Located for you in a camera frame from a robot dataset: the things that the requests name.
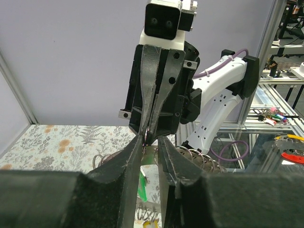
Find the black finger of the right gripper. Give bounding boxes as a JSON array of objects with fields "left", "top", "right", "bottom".
[
  {"left": 140, "top": 44, "right": 162, "bottom": 140},
  {"left": 151, "top": 49, "right": 185, "bottom": 136}
]

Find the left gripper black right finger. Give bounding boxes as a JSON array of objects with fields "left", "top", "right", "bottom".
[{"left": 158, "top": 137, "right": 304, "bottom": 228}]

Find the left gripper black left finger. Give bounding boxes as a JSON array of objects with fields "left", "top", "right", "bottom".
[{"left": 0, "top": 136, "right": 143, "bottom": 228}]

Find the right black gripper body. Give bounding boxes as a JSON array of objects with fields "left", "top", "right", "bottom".
[{"left": 119, "top": 42, "right": 201, "bottom": 135}]

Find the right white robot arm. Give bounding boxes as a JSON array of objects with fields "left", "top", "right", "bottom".
[{"left": 119, "top": 43, "right": 260, "bottom": 154}]

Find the bunch of spare keys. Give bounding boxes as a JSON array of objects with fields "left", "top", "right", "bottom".
[{"left": 251, "top": 107, "right": 298, "bottom": 126}]

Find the floral table mat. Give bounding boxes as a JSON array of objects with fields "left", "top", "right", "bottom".
[{"left": 0, "top": 125, "right": 162, "bottom": 228}]

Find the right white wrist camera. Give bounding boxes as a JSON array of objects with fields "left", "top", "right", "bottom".
[{"left": 139, "top": 0, "right": 198, "bottom": 50}]

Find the yellow tag key on ring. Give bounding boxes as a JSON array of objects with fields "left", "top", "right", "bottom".
[{"left": 142, "top": 219, "right": 159, "bottom": 228}]

